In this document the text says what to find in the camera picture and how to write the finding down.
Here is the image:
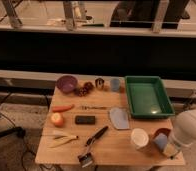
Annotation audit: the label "blue yellow sponge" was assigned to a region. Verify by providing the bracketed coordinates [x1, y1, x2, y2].
[154, 133, 180, 158]

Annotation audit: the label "red bowl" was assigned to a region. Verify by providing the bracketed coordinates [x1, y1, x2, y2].
[154, 128, 171, 138]

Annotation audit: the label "purple bowl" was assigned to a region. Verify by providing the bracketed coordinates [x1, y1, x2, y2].
[56, 75, 78, 93]

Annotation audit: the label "dark red grapes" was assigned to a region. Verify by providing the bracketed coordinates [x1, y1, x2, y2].
[74, 82, 94, 97]

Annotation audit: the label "blue grey cup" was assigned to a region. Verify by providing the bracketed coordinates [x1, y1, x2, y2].
[110, 78, 121, 92]

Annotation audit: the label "black rectangular block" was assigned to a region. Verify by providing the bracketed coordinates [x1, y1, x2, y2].
[75, 116, 96, 125]

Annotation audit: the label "wooden table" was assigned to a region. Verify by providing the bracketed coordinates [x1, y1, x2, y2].
[36, 89, 185, 166]

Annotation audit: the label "orange carrot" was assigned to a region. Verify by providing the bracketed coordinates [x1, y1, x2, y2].
[51, 104, 75, 112]

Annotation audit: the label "green plastic tray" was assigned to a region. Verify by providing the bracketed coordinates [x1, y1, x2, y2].
[125, 76, 175, 119]

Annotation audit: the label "peach apple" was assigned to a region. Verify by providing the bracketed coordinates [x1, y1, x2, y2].
[50, 113, 64, 127]

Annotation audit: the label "yellow banana peel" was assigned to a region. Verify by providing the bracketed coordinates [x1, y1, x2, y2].
[49, 131, 78, 148]

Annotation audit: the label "white cup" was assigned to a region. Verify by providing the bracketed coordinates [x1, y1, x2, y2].
[130, 128, 149, 149]

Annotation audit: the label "black-handled brush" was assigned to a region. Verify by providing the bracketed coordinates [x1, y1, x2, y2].
[78, 126, 108, 168]

